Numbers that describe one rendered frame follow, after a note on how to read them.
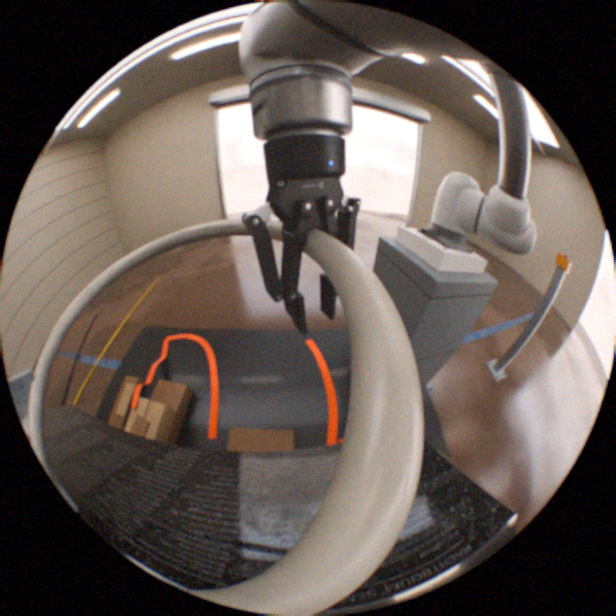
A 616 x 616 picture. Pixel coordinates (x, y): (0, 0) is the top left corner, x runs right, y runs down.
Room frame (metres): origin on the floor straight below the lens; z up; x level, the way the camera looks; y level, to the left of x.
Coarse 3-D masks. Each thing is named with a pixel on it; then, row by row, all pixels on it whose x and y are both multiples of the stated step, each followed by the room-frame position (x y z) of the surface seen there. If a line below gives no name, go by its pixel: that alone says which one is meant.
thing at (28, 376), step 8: (16, 376) -0.08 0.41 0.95; (24, 376) -0.06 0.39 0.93; (32, 376) -0.05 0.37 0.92; (16, 384) -0.10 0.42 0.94; (24, 384) -0.08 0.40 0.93; (16, 392) -0.11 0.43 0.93; (24, 392) -0.09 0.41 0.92; (16, 400) -0.13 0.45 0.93; (24, 400) -0.11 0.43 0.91; (24, 408) -0.12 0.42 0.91; (24, 416) -0.13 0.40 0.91; (24, 424) -0.14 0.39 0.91
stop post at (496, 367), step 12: (564, 264) 0.38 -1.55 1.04; (552, 276) 0.44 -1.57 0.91; (564, 276) 0.36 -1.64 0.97; (552, 288) 0.40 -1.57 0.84; (552, 300) 0.36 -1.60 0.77; (540, 312) 0.39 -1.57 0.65; (528, 324) 0.43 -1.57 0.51; (528, 336) 0.37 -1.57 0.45; (516, 348) 0.39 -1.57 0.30; (492, 360) 0.50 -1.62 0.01; (504, 360) 0.40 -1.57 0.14; (492, 372) 0.39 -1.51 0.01; (504, 372) 0.35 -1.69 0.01
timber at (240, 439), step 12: (240, 432) 0.16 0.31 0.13; (252, 432) 0.17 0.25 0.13; (264, 432) 0.18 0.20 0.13; (276, 432) 0.18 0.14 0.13; (288, 432) 0.18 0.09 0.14; (228, 444) 0.10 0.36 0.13; (240, 444) 0.11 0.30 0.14; (252, 444) 0.11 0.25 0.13; (264, 444) 0.12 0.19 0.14; (276, 444) 0.12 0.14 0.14; (288, 444) 0.13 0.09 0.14
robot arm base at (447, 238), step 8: (432, 224) 0.60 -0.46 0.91; (424, 232) 0.59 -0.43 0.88; (432, 232) 0.56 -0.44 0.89; (440, 232) 0.55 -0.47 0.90; (448, 232) 0.53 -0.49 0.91; (440, 240) 0.53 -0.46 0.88; (448, 240) 0.52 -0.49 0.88; (456, 240) 0.51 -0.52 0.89; (464, 240) 0.52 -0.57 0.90; (456, 248) 0.50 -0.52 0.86; (464, 248) 0.51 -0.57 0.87
